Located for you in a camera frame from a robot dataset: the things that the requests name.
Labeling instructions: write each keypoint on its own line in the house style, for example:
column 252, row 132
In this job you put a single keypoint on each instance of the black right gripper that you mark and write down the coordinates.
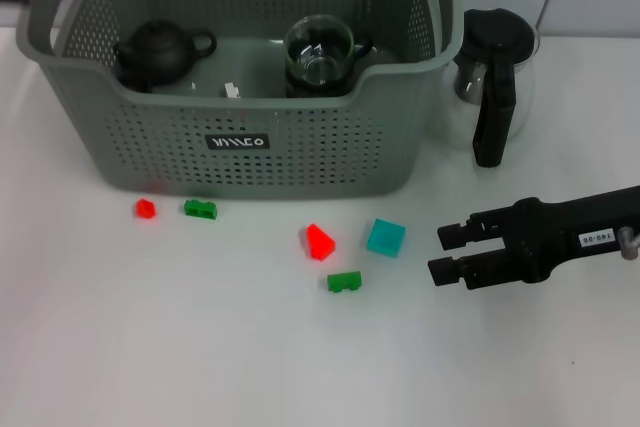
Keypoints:
column 560, row 237

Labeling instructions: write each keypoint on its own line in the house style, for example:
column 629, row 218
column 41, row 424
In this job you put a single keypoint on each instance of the glass teacup black holder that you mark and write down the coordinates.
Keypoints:
column 320, row 37
column 312, row 91
column 363, row 48

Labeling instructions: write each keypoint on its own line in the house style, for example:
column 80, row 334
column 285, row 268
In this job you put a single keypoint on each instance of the white toy brick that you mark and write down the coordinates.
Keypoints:
column 231, row 89

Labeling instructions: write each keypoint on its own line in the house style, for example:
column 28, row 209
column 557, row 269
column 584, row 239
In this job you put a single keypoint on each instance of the grey perforated plastic storage bin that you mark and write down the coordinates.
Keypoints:
column 300, row 147

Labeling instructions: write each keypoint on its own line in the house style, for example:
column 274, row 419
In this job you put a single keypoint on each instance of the teal square toy brick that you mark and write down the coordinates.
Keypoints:
column 386, row 238

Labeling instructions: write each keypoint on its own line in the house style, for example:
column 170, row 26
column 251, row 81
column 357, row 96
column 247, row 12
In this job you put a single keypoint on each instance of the green toy brick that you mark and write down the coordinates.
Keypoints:
column 344, row 282
column 200, row 208

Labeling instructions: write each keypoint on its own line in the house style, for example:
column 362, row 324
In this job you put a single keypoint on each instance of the black clay teapot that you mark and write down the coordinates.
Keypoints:
column 155, row 54

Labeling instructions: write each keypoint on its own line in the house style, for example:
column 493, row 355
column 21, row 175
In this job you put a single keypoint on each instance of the orange-red sloped toy brick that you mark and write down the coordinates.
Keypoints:
column 319, row 242

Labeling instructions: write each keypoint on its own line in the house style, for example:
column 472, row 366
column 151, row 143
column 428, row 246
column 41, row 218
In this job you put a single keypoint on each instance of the small red toy brick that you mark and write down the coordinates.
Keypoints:
column 145, row 208

